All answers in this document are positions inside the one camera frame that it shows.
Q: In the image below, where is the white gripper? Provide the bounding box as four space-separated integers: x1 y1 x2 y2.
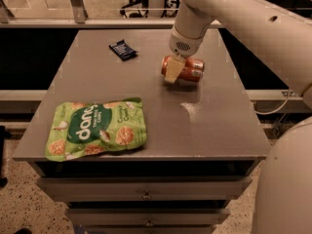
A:
164 25 204 84

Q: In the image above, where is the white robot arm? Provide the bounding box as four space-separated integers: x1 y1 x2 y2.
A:
170 0 312 234

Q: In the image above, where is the lower drawer knob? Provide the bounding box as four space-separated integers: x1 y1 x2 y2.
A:
144 219 154 227

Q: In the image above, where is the orange coke can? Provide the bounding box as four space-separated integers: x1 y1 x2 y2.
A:
161 58 205 82

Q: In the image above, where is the green rice chips bag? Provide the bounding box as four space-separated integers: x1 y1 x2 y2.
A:
45 97 147 162

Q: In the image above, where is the metal window railing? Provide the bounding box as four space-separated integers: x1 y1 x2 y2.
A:
0 0 312 29

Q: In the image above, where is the drawer knob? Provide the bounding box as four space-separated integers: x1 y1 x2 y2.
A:
141 191 152 201
144 219 154 227

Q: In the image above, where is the white cable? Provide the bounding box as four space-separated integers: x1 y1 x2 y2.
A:
254 90 292 116

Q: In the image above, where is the dark blue snack bar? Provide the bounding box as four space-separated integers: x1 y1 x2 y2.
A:
109 40 137 61

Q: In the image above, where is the grey drawer cabinet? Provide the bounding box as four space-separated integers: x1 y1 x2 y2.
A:
14 29 270 234

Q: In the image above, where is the upper drawer knob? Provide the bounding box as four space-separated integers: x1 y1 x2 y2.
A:
141 191 152 201

